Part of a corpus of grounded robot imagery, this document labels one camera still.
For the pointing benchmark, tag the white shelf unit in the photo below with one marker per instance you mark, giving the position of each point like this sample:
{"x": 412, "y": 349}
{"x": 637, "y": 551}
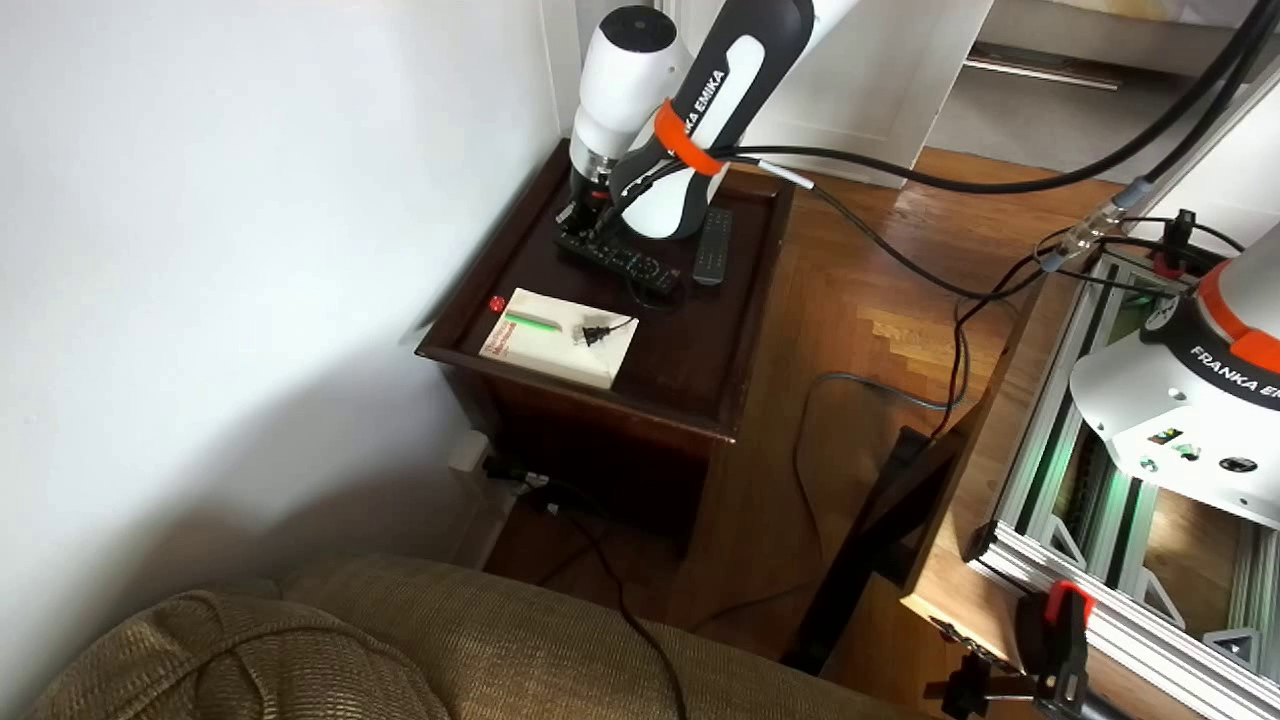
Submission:
{"x": 1065, "y": 67}

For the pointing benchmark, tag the red die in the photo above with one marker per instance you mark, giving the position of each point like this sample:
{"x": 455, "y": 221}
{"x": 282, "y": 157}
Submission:
{"x": 498, "y": 307}

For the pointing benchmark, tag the power strip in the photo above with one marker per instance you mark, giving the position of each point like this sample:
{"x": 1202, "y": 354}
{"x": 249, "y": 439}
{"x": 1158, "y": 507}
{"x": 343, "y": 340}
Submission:
{"x": 523, "y": 483}

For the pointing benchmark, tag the black orange clamp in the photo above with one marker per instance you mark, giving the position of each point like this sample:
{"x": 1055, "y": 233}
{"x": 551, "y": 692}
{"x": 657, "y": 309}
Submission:
{"x": 1046, "y": 641}

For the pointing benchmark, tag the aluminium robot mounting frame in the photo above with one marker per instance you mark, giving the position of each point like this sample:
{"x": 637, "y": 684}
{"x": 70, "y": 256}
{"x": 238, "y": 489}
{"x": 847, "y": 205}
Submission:
{"x": 1105, "y": 535}

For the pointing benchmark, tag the white notepad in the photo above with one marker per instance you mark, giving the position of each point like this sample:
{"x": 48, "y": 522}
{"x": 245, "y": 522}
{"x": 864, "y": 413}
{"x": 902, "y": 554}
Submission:
{"x": 554, "y": 349}

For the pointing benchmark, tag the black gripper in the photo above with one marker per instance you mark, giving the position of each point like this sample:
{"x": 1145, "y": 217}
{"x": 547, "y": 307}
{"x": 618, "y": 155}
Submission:
{"x": 596, "y": 196}

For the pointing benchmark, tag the dark wooden side table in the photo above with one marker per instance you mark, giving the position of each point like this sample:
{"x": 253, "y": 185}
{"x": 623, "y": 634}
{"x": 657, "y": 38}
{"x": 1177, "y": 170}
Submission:
{"x": 681, "y": 362}

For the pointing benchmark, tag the green pen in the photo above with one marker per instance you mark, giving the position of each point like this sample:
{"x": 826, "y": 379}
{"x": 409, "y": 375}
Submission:
{"x": 536, "y": 321}

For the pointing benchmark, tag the small black remote control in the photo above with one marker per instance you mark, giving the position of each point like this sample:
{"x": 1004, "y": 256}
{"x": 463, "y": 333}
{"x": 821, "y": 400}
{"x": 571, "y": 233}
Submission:
{"x": 711, "y": 248}

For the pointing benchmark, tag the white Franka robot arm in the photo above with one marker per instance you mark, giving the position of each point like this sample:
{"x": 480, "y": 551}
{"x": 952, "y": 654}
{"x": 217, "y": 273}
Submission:
{"x": 635, "y": 85}

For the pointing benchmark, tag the black stand base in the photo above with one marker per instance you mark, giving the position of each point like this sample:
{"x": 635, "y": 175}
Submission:
{"x": 864, "y": 545}

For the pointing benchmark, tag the black Panasonic remote control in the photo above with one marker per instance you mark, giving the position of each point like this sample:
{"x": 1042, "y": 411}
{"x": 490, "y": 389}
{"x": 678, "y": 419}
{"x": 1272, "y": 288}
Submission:
{"x": 626, "y": 265}

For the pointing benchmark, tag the olive fabric couch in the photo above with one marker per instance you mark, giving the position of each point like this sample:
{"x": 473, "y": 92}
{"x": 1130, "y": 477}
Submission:
{"x": 507, "y": 654}

